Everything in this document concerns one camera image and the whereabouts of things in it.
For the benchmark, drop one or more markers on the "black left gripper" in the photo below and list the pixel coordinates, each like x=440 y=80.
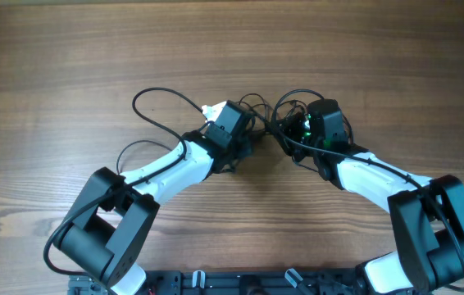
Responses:
x=245 y=147

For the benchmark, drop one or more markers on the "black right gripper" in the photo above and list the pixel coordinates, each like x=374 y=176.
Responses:
x=284 y=133

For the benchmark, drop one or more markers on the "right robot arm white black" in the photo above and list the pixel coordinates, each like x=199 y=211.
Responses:
x=427 y=214

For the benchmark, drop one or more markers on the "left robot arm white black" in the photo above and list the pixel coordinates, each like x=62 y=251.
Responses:
x=104 y=231

